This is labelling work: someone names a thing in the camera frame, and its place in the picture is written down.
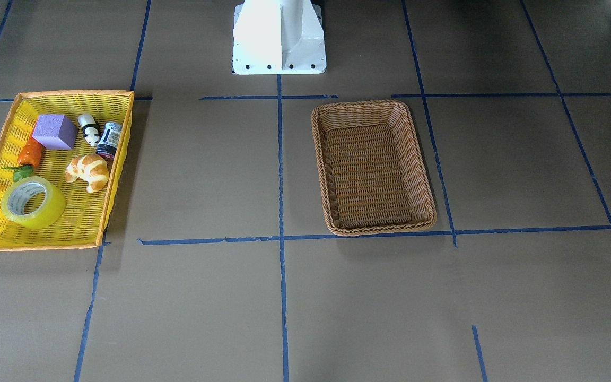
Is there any yellow packing tape roll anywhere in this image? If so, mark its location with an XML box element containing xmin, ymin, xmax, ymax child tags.
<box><xmin>1</xmin><ymin>176</ymin><xmax>66</xmax><ymax>230</ymax></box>

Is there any brown wicker basket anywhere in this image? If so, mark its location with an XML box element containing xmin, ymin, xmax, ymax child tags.
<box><xmin>311</xmin><ymin>99</ymin><xmax>437</xmax><ymax>237</ymax></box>

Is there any yellow woven plastic basket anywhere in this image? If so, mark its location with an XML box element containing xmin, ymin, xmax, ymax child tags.
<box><xmin>0</xmin><ymin>90</ymin><xmax>134</xmax><ymax>251</ymax></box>

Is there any small dark can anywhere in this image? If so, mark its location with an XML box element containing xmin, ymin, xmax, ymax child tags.
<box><xmin>95</xmin><ymin>121</ymin><xmax>122</xmax><ymax>161</ymax></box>

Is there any toy croissant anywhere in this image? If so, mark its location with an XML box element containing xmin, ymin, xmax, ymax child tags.
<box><xmin>65</xmin><ymin>154</ymin><xmax>110</xmax><ymax>194</ymax></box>

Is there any panda figurine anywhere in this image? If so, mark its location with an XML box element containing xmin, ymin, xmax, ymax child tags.
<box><xmin>77</xmin><ymin>113</ymin><xmax>102</xmax><ymax>147</ymax></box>

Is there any purple foam cube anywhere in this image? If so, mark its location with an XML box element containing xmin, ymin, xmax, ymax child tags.
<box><xmin>32</xmin><ymin>114</ymin><xmax>78</xmax><ymax>150</ymax></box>

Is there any toy carrot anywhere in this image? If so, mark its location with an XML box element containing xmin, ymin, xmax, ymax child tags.
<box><xmin>1</xmin><ymin>136</ymin><xmax>44</xmax><ymax>182</ymax></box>

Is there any white pedestal column base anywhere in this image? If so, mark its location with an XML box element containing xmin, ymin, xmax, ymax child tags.
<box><xmin>231</xmin><ymin>1</ymin><xmax>327</xmax><ymax>75</ymax></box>

